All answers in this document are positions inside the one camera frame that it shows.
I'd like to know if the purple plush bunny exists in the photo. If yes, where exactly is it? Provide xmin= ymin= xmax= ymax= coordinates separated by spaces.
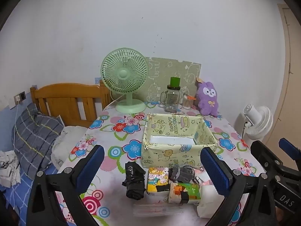
xmin=196 ymin=78 xmax=220 ymax=117

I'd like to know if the black plastic bag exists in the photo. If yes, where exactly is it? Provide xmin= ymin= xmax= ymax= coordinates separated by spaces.
xmin=122 ymin=162 xmax=147 ymax=201

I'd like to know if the white fan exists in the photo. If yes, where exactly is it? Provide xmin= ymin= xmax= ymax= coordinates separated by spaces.
xmin=242 ymin=104 xmax=274 ymax=144

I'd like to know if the yellow cartoon tissue pack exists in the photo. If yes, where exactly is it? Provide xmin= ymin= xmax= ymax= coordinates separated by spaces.
xmin=147 ymin=167 xmax=170 ymax=195

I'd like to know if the beige door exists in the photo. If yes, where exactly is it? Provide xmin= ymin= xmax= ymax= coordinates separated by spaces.
xmin=277 ymin=3 xmax=301 ymax=146

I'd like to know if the wall socket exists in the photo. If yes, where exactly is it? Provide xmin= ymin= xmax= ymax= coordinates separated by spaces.
xmin=14 ymin=91 xmax=26 ymax=104

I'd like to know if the wooden headboard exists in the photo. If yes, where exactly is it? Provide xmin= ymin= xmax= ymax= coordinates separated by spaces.
xmin=30 ymin=80 xmax=112 ymax=128

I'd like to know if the green patterned board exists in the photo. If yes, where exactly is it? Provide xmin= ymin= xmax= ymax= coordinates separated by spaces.
xmin=144 ymin=57 xmax=202 ymax=104

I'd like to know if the white fan cable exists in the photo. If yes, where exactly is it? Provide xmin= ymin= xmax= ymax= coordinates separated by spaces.
xmin=103 ymin=95 xmax=125 ymax=110

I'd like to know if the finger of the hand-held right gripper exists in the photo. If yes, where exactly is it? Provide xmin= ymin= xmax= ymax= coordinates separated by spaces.
xmin=279 ymin=138 xmax=301 ymax=168
xmin=250 ymin=140 xmax=301 ymax=182

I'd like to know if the clear striped plastic packet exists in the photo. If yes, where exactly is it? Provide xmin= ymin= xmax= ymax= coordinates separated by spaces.
xmin=133 ymin=201 xmax=195 ymax=217

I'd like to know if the white pink soft packet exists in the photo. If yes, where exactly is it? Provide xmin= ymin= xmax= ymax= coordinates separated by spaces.
xmin=193 ymin=167 xmax=227 ymax=218

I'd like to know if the glass jar mug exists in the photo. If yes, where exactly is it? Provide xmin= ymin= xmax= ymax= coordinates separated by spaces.
xmin=160 ymin=85 xmax=182 ymax=113

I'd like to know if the floral tablecloth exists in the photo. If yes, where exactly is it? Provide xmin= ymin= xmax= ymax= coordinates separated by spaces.
xmin=55 ymin=101 xmax=266 ymax=226

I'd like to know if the white crumpled blanket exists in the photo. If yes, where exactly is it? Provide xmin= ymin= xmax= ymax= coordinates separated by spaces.
xmin=51 ymin=125 xmax=87 ymax=170

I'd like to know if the yellow cartoon fabric storage box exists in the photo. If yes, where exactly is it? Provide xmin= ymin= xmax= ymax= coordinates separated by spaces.
xmin=141 ymin=113 xmax=218 ymax=170

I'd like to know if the grey white crumpled cloth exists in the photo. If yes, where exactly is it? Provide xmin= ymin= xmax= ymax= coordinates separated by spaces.
xmin=0 ymin=150 xmax=21 ymax=189

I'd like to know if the blue checked bedsheet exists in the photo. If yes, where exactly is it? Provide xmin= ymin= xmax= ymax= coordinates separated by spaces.
xmin=0 ymin=108 xmax=58 ymax=226

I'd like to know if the grey scrunchie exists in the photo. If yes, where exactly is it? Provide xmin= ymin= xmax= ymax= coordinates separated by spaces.
xmin=169 ymin=165 xmax=200 ymax=184

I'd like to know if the grey plaid pillow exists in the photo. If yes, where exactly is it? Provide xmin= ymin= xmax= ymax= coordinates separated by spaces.
xmin=13 ymin=104 xmax=64 ymax=180

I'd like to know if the cotton swab container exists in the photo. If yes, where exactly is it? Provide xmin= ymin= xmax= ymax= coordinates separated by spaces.
xmin=182 ymin=94 xmax=197 ymax=110

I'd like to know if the green cartoon tissue pack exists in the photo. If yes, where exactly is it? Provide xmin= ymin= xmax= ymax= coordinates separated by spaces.
xmin=168 ymin=181 xmax=202 ymax=204

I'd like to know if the green desk fan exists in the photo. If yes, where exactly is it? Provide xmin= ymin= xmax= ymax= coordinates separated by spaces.
xmin=101 ymin=48 xmax=149 ymax=114

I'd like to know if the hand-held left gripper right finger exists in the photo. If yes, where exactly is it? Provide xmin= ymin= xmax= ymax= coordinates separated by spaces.
xmin=200 ymin=147 xmax=275 ymax=226

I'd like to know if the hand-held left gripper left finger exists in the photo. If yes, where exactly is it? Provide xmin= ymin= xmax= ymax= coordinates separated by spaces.
xmin=26 ymin=145 xmax=105 ymax=226

